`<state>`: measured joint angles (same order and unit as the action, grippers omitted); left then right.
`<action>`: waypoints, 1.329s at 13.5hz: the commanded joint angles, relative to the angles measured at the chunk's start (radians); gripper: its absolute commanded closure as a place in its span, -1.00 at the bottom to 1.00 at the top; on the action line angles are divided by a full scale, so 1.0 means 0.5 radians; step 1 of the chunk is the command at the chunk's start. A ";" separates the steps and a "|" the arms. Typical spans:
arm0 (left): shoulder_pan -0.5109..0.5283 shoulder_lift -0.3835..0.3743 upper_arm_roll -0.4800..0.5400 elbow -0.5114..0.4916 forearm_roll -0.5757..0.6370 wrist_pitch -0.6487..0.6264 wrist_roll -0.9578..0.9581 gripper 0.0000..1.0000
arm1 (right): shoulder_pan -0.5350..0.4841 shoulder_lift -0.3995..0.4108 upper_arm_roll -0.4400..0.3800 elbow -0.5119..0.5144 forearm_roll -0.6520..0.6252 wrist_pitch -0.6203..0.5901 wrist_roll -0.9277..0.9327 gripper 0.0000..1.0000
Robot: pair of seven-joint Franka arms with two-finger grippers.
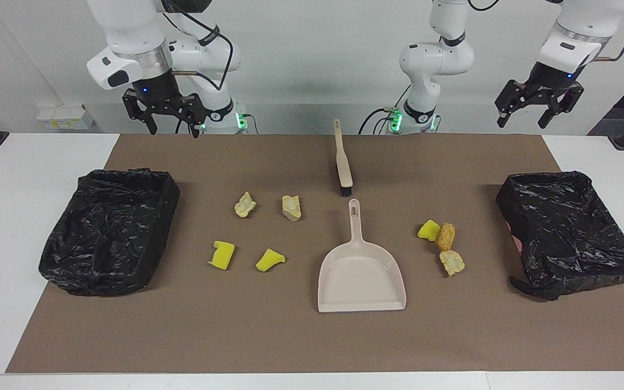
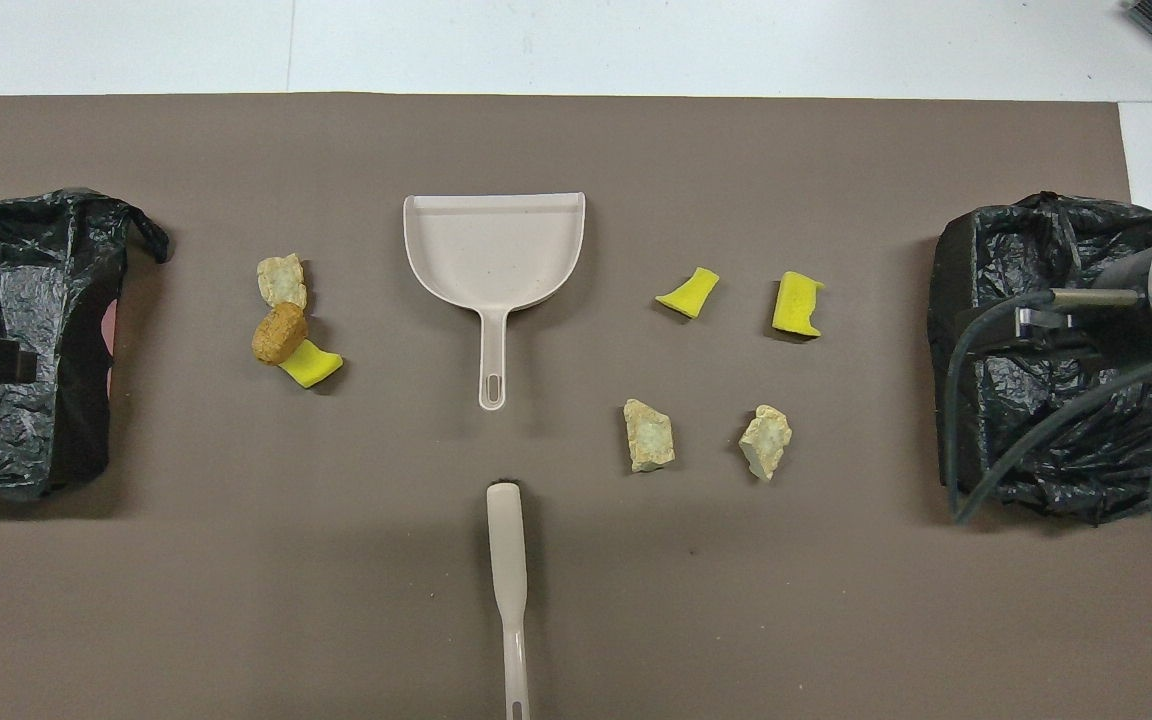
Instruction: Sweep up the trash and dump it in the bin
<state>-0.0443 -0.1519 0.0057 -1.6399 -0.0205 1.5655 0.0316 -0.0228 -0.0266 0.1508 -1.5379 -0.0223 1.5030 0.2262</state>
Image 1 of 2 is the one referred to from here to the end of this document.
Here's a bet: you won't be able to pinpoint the beige plastic dustpan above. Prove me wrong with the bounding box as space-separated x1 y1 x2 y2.
317 198 407 313

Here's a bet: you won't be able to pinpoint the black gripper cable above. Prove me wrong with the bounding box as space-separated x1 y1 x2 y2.
161 0 235 92

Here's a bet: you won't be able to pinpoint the tan crusted bread piece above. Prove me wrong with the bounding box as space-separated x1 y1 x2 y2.
282 195 302 223

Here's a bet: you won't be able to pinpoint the bin lined with black bag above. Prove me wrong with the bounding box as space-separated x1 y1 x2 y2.
38 168 181 297
495 171 624 302

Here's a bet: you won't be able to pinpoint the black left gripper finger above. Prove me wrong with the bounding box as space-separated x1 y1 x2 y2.
538 84 585 129
495 81 540 128

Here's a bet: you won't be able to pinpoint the pale bread chunk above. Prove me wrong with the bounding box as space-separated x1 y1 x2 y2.
439 249 465 277

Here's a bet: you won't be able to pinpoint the beige hand brush black bristles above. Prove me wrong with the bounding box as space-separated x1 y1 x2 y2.
333 119 354 196

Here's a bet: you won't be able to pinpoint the black power cable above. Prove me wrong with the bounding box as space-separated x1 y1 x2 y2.
358 107 399 135

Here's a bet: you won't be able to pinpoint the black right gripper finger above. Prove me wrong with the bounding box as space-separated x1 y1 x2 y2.
179 93 207 139
122 89 158 136

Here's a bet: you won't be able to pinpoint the brown table mat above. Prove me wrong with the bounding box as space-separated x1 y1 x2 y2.
6 134 624 374

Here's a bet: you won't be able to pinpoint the yellow sponge piece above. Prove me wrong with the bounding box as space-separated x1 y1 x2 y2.
417 219 441 242
256 248 286 272
208 240 236 270

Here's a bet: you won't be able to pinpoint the brown bread roll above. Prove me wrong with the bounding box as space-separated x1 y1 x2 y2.
435 223 456 251

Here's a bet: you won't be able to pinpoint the pale bread piece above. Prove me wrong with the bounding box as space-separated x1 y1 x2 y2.
234 191 257 218

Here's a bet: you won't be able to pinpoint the white wall socket strip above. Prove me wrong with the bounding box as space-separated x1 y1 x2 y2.
37 105 95 131

